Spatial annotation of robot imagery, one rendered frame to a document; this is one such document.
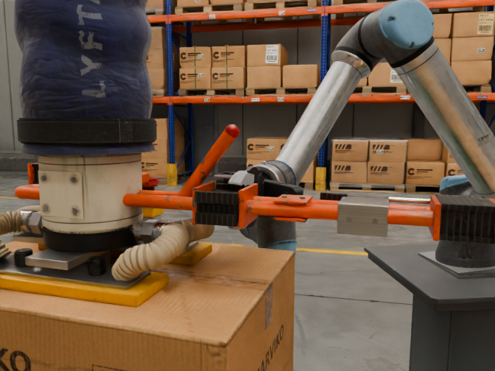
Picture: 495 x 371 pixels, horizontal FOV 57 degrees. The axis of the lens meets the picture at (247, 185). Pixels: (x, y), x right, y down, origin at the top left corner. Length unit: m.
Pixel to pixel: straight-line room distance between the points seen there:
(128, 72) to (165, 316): 0.38
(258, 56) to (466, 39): 3.27
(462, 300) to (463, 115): 0.48
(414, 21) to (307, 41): 8.15
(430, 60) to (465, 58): 6.86
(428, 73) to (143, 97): 0.70
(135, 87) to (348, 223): 0.40
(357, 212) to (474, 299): 0.75
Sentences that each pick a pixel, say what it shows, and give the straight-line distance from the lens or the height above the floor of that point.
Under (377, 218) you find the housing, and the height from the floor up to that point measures 1.08.
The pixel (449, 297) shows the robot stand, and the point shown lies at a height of 0.75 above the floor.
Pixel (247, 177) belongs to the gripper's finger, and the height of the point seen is 1.12.
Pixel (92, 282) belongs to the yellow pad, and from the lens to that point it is 0.73.
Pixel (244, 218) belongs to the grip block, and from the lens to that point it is 0.69.
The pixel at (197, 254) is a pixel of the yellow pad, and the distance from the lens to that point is 0.85.
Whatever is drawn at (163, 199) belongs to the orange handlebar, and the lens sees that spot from 0.75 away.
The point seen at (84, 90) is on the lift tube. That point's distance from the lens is 0.73.
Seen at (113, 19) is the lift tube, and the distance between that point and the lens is 0.76.
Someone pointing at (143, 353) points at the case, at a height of 0.92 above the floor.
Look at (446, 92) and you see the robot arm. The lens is 1.22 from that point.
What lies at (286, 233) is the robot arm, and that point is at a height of 0.96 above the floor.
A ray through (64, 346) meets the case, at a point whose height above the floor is 0.91.
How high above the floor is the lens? 1.21
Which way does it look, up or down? 8 degrees down
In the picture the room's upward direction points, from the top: straight up
